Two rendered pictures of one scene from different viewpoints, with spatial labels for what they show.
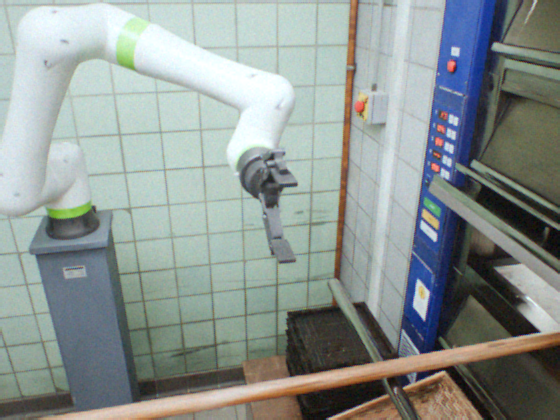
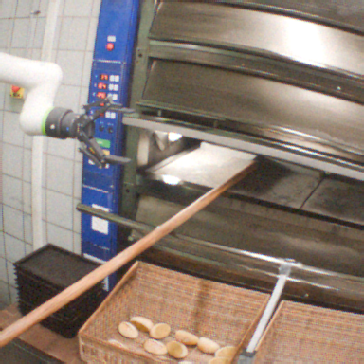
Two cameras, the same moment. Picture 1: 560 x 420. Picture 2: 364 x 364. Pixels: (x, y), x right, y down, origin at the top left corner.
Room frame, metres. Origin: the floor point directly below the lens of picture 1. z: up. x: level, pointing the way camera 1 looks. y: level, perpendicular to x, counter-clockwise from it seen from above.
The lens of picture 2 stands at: (-0.39, 1.19, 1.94)
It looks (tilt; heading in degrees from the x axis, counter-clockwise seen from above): 19 degrees down; 306
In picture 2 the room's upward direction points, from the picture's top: 6 degrees clockwise
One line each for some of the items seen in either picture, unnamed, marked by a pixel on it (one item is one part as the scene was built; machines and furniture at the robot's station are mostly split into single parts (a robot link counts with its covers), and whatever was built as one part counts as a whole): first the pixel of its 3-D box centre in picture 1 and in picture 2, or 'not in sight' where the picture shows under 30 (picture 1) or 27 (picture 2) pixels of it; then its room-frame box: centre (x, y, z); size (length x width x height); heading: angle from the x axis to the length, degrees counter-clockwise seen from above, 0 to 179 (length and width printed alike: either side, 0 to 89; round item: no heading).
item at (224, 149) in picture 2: not in sight; (273, 150); (0.88, -1.19, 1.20); 0.55 x 0.36 x 0.03; 12
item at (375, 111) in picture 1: (372, 106); (22, 85); (1.63, -0.33, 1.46); 0.10 x 0.07 x 0.10; 12
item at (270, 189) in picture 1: (267, 185); (80, 127); (0.84, 0.02, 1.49); 0.09 x 0.07 x 0.08; 12
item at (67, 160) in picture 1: (60, 179); not in sight; (1.21, 0.59, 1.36); 0.16 x 0.13 x 0.19; 162
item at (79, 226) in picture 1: (74, 210); not in sight; (1.27, 0.60, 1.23); 0.26 x 0.15 x 0.06; 13
